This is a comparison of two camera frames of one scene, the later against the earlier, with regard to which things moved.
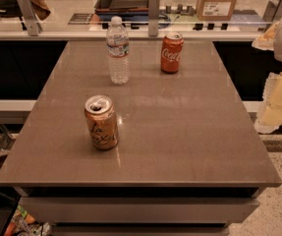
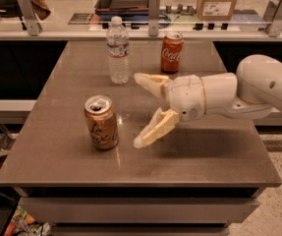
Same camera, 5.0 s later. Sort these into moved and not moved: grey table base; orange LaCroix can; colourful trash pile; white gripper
Moved: white gripper
Not moved: grey table base; orange LaCroix can; colourful trash pile
